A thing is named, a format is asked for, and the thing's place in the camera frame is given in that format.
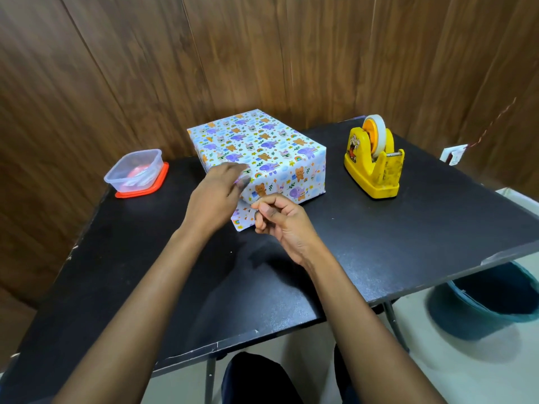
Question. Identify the person's right hand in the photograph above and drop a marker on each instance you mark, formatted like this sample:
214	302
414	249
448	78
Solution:
290	227

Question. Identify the person's left hand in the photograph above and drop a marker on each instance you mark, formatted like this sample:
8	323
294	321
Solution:
210	201

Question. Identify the person's right thumb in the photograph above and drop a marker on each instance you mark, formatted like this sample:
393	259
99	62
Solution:
266	214

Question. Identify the person's left thumb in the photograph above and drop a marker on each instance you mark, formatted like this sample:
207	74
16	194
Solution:
241	185

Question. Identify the animal print gift-wrapped box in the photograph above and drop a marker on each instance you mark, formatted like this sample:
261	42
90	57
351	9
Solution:
269	140

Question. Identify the person's left forearm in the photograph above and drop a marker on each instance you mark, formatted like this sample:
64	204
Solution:
139	323

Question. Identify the person's right forearm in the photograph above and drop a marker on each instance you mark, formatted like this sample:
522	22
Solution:
366	332

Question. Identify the orange-red container lid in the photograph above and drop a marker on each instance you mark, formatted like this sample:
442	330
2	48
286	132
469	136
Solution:
158	183

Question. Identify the pink item in container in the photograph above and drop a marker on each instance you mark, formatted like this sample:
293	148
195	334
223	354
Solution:
138	171

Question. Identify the yellow tape dispenser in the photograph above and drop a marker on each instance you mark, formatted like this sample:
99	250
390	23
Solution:
374	176

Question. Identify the clear plastic food container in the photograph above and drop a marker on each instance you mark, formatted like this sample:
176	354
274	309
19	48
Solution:
126	164

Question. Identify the white tape roll orange core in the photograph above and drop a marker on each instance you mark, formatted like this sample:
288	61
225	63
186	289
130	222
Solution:
379	132

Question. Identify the person's left leg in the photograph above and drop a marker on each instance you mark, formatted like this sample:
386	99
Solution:
257	380

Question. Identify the grey metal table leg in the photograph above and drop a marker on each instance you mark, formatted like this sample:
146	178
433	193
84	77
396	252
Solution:
210	380
396	328

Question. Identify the teal plastic bucket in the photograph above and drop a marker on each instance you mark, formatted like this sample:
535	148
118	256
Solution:
476	307

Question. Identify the white wall socket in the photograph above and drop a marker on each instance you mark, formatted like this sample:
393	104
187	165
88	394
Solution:
452	154

